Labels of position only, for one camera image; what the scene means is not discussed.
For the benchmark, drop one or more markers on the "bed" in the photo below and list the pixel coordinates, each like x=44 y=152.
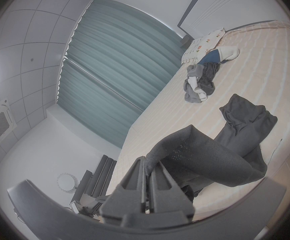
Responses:
x=172 y=124

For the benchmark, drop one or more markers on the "black chest of drawers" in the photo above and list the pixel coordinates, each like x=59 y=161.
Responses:
x=102 y=174

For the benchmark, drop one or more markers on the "black T-shirt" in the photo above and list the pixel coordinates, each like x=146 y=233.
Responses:
x=210 y=154

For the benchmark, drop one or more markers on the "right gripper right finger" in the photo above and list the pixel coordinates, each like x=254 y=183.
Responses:
x=167 y=199

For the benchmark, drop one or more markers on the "pile of clothes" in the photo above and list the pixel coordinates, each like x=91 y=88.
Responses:
x=192 y=94

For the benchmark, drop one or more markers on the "grey bedside table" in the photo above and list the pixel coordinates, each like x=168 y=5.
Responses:
x=185 y=41

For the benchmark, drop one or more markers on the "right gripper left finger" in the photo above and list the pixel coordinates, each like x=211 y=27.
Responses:
x=127 y=199

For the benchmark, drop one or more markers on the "blue-green curtain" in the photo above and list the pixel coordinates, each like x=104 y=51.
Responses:
x=124 y=46
x=97 y=104

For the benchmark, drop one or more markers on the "white printed pillow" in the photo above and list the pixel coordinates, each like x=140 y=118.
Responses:
x=200 y=44

